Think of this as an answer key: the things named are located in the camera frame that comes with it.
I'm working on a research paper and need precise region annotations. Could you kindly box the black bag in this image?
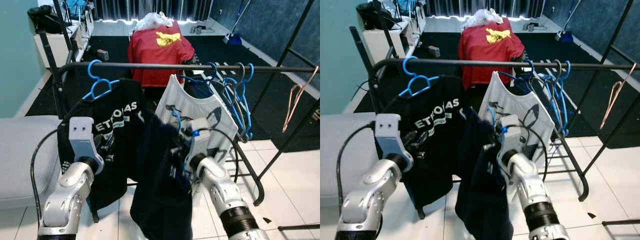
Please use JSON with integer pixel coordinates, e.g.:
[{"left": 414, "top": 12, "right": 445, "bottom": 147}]
[
  {"left": 356, "top": 2, "right": 396, "bottom": 31},
  {"left": 27, "top": 5, "right": 68, "bottom": 35}
]

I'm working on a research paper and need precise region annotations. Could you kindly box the blue-headed mop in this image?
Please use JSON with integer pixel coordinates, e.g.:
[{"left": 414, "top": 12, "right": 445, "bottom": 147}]
[
  {"left": 554, "top": 0, "right": 583, "bottom": 43},
  {"left": 223, "top": 0, "right": 253, "bottom": 46}
]

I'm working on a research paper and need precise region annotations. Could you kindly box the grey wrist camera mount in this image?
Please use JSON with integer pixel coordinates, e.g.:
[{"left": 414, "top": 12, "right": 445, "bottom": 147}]
[
  {"left": 375, "top": 113, "right": 415, "bottom": 158},
  {"left": 497, "top": 114, "right": 526, "bottom": 161},
  {"left": 184, "top": 117, "right": 215, "bottom": 173},
  {"left": 68, "top": 116, "right": 105, "bottom": 163}
]

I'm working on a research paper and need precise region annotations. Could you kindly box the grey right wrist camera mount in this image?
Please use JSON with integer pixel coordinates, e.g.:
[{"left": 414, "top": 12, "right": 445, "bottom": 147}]
[
  {"left": 184, "top": 117, "right": 215, "bottom": 173},
  {"left": 497, "top": 114, "right": 526, "bottom": 161}
]

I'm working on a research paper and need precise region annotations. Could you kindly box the blue fabric bag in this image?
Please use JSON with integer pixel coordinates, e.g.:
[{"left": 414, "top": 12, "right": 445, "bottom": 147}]
[
  {"left": 397, "top": 0, "right": 418, "bottom": 16},
  {"left": 65, "top": 0, "right": 88, "bottom": 18}
]

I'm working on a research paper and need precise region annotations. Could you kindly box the dark curtain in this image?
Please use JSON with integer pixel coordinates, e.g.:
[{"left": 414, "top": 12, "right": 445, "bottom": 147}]
[
  {"left": 95, "top": 0, "right": 213, "bottom": 22},
  {"left": 427, "top": 0, "right": 546, "bottom": 18}
]

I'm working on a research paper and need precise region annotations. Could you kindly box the pink wire hanger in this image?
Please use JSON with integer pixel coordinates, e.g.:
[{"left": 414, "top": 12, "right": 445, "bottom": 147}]
[
  {"left": 281, "top": 65, "right": 320, "bottom": 133},
  {"left": 600, "top": 62, "right": 638, "bottom": 131}
]

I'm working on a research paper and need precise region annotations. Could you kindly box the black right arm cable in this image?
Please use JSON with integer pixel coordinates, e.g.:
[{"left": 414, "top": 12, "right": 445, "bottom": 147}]
[
  {"left": 517, "top": 122, "right": 550, "bottom": 183},
  {"left": 200, "top": 127, "right": 241, "bottom": 183}
]

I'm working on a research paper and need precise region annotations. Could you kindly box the white low cabinet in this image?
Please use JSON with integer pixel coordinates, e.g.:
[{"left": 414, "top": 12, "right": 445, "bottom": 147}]
[
  {"left": 362, "top": 7, "right": 426, "bottom": 66},
  {"left": 34, "top": 10, "right": 96, "bottom": 68}
]

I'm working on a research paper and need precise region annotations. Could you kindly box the white crumpled cloth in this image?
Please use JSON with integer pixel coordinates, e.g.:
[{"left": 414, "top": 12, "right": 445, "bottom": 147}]
[
  {"left": 135, "top": 11, "right": 174, "bottom": 32},
  {"left": 462, "top": 7, "right": 503, "bottom": 30}
]

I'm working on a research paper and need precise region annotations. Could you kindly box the black printed T-shirt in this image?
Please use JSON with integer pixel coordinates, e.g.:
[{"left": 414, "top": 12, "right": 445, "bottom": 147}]
[
  {"left": 375, "top": 75, "right": 476, "bottom": 211},
  {"left": 56, "top": 77, "right": 166, "bottom": 211}
]

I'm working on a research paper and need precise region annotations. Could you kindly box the black metal clothes rack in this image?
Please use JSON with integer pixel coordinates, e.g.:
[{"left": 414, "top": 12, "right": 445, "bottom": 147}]
[
  {"left": 37, "top": 0, "right": 320, "bottom": 208},
  {"left": 349, "top": 0, "right": 640, "bottom": 221}
]

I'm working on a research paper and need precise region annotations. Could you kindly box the white Pikachu T-shirt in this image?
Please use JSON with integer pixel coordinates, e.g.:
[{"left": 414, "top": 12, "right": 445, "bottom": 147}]
[
  {"left": 155, "top": 75, "right": 240, "bottom": 166},
  {"left": 478, "top": 71, "right": 556, "bottom": 156}
]

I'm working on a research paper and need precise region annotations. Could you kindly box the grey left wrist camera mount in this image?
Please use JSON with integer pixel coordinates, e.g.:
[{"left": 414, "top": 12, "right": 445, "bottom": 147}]
[
  {"left": 68, "top": 116, "right": 105, "bottom": 163},
  {"left": 375, "top": 113, "right": 415, "bottom": 158}
]

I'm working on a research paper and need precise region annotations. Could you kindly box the red T-shirt yellow print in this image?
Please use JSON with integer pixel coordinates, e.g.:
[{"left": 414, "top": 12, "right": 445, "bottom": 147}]
[
  {"left": 127, "top": 21, "right": 196, "bottom": 88},
  {"left": 457, "top": 19, "right": 526, "bottom": 90}
]

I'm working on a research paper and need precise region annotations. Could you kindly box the dark navy garment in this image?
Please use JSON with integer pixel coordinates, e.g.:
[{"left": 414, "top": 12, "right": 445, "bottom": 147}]
[
  {"left": 452, "top": 107, "right": 516, "bottom": 240},
  {"left": 127, "top": 107, "right": 196, "bottom": 240}
]

